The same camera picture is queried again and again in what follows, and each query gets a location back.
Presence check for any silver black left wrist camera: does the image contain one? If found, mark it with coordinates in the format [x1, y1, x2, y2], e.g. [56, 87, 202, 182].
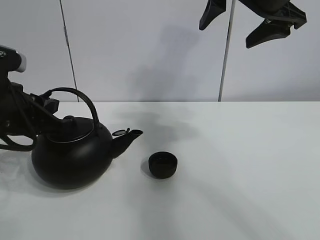
[0, 45, 27, 73]

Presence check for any black cable loop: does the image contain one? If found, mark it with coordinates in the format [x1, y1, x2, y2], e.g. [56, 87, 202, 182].
[0, 84, 38, 152]

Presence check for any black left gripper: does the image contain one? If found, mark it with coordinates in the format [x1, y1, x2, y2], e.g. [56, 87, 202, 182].
[0, 71, 75, 137]

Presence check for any thin metal pole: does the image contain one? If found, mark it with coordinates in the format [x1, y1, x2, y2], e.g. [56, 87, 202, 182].
[58, 0, 78, 90]
[217, 0, 236, 102]

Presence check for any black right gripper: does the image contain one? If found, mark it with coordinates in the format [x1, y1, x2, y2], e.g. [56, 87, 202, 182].
[199, 0, 307, 49]

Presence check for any thin right metal pole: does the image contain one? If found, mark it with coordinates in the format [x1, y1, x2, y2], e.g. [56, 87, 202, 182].
[217, 0, 236, 102]

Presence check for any small black teacup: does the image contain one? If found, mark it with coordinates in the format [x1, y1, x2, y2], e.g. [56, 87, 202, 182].
[148, 151, 178, 179]

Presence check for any black round tea kettle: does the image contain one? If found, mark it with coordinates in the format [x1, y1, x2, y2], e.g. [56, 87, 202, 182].
[31, 87, 143, 190]

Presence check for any thin left metal pole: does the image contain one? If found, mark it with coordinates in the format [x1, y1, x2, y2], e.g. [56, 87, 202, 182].
[58, 0, 78, 90]

